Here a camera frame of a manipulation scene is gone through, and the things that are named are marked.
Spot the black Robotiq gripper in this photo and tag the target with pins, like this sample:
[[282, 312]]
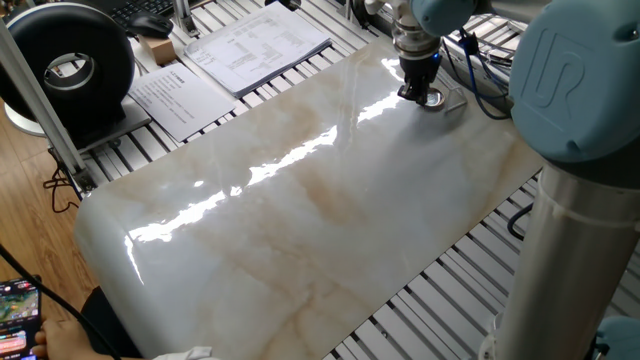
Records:
[[420, 70]]

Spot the small round metal plate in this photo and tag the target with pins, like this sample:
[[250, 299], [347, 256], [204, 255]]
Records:
[[436, 100]]

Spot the smartphone with lit screen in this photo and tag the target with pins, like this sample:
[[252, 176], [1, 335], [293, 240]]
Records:
[[17, 320]]

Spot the silver blue UR5 robot arm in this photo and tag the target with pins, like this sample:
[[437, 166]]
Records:
[[575, 90]]

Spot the person's bare hand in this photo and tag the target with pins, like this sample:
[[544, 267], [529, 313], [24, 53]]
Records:
[[60, 342]]

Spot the glossy marble pattern sheet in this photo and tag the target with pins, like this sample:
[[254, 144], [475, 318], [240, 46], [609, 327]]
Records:
[[310, 225]]

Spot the thick printed paper stack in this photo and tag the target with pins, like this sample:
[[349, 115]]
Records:
[[250, 50]]

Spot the single printed paper sheet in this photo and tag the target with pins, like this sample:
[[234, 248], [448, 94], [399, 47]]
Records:
[[180, 100]]

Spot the upright metal clamp stand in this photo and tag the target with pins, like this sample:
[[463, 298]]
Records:
[[186, 20]]

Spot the small cardboard box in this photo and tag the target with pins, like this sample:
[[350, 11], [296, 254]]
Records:
[[159, 50]]

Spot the black computer mouse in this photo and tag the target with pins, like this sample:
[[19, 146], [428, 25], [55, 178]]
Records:
[[150, 25]]

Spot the black computer keyboard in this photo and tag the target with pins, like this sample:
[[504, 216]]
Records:
[[140, 7]]

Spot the white shirt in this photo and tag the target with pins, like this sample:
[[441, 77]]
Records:
[[185, 355]]

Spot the dark trousers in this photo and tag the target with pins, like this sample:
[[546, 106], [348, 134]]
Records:
[[107, 325]]

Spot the white round base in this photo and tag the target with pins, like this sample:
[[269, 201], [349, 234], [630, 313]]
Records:
[[22, 125]]

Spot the grey flat base plate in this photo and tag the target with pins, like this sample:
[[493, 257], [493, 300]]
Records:
[[135, 120]]

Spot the aluminium profile post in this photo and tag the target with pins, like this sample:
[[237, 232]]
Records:
[[37, 100]]

